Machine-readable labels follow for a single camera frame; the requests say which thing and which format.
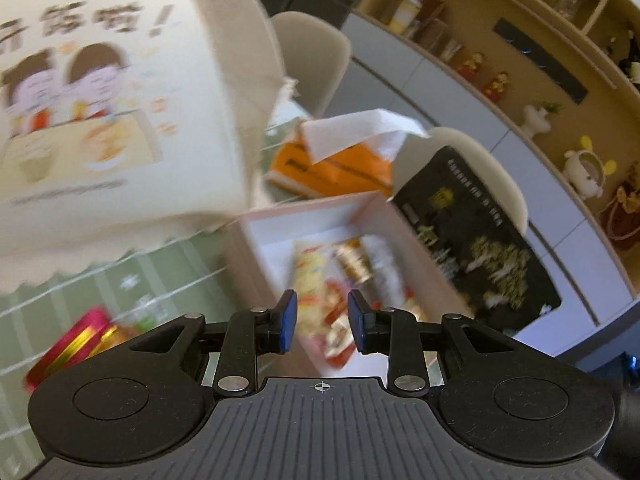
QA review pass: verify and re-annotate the wooden shelf unit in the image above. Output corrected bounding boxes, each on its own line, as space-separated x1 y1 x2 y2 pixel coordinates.
352 0 640 306

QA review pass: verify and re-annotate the pink cardboard box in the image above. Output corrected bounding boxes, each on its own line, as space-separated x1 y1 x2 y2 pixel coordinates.
225 191 476 376

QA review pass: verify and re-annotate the brown box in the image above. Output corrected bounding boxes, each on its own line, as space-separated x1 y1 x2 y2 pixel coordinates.
420 2 446 43

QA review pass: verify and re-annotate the green checked tablecloth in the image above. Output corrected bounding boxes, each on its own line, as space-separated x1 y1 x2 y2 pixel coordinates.
0 230 281 441

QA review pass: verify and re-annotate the yellow white cup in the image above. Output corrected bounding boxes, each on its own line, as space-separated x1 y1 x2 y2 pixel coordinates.
390 0 418 31

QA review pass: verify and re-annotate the white snack packet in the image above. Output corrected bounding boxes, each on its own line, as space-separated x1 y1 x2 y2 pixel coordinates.
334 237 416 311

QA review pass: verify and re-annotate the red gold figurine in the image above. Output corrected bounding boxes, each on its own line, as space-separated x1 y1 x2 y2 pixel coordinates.
457 52 486 81
482 71 511 103

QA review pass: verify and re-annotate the brown gold doll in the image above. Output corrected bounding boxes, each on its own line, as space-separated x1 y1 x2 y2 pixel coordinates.
597 162 640 251

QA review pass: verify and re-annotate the beige chair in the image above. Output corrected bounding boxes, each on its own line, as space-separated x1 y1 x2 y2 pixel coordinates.
395 126 529 233
270 11 352 116

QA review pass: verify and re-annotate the cream printed food cover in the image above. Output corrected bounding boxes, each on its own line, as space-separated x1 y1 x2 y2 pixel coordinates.
0 0 301 293

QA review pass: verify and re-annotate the orange tissue box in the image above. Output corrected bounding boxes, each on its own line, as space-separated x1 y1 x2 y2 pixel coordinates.
264 125 396 198

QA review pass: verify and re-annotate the white yellow plush toy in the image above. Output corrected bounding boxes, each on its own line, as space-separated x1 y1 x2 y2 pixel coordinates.
562 135 618 198

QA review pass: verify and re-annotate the white cabinet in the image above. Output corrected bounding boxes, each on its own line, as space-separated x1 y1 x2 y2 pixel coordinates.
320 10 640 361

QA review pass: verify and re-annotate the white vase with plant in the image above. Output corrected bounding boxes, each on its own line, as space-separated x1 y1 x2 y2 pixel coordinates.
522 101 563 137

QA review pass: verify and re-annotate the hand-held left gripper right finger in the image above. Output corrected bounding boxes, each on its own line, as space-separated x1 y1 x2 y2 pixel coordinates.
347 289 508 397

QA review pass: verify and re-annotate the white tissue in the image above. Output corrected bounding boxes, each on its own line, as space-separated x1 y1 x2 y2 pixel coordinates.
300 108 431 163

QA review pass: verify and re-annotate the red gold striped snack packet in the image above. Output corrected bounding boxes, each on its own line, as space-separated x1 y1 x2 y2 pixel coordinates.
25 306 118 396

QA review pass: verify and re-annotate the black socket panel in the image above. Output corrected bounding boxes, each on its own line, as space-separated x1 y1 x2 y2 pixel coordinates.
492 17 590 106

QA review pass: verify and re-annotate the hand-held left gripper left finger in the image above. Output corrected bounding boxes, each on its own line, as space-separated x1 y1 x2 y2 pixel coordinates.
129 289 299 397

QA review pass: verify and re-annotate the black snack bag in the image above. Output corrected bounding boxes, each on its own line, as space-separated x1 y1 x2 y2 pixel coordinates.
392 146 562 333

